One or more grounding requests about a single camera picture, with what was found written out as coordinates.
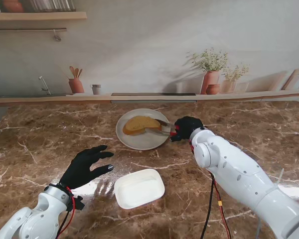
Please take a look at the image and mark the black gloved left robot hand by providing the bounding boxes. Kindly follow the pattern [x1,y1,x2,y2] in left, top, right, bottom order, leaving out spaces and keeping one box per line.
[59,145,115,190]

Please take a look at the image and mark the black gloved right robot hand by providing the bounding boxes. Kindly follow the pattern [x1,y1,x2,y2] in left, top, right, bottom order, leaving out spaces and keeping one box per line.
[169,116,205,143]

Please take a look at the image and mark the red-handled metal kitchen tongs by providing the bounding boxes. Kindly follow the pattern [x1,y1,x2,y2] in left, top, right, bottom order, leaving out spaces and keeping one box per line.
[154,119,180,136]

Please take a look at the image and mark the slice of brown bread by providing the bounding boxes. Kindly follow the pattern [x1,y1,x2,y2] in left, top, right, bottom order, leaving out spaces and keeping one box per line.
[122,116,162,135]

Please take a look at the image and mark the white rectangular bento box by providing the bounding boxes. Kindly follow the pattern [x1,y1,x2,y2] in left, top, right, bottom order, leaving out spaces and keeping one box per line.
[114,168,165,210]

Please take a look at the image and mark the printed kitchen backdrop banner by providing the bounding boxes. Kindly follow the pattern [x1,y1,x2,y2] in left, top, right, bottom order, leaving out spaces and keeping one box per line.
[0,0,299,108]

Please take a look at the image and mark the round white plate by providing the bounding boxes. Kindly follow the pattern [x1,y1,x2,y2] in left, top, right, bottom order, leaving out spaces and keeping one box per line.
[115,108,170,151]

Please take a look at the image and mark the red and black left arm cable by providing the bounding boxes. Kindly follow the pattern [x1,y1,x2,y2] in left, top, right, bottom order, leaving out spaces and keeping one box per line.
[56,186,85,237]

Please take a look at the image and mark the red and black arm cable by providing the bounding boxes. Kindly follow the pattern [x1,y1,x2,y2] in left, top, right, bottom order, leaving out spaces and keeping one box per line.
[56,186,85,237]
[200,171,231,239]

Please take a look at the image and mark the red and black right arm cable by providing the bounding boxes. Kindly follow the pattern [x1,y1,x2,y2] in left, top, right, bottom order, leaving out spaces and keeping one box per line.
[200,171,231,239]

